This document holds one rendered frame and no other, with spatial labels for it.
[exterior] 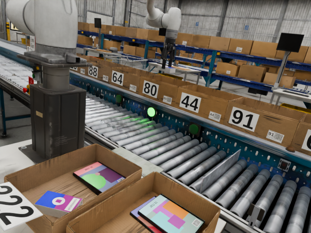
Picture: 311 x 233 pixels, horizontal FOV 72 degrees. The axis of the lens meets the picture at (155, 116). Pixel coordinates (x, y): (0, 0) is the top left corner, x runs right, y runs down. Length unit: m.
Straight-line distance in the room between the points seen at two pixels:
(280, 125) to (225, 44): 5.15
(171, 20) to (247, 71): 4.33
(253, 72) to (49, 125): 5.26
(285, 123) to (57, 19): 1.20
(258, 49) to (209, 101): 4.68
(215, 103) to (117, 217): 0.96
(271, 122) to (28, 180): 1.21
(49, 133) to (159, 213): 0.56
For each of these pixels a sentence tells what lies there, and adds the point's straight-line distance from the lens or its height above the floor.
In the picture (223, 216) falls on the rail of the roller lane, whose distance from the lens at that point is 0.95.
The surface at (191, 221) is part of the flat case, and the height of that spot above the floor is 0.78.
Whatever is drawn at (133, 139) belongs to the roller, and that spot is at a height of 0.74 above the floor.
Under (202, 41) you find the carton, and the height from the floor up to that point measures 1.56.
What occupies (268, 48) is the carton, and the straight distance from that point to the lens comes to 6.04.
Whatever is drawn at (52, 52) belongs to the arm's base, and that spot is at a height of 1.23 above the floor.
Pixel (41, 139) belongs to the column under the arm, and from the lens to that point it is 1.09.
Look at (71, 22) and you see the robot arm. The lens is 0.97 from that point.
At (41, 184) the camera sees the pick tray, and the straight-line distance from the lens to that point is 0.96.
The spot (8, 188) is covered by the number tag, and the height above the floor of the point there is 0.86.
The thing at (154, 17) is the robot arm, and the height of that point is 1.50.
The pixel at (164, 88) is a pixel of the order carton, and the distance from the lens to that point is 1.68.
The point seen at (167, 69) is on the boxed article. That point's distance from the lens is 1.72.
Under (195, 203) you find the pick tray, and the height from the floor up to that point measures 0.82.
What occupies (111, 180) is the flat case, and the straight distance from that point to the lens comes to 0.92.
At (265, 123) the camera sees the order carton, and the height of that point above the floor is 0.98.
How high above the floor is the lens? 1.32
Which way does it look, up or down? 19 degrees down
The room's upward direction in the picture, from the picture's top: 9 degrees clockwise
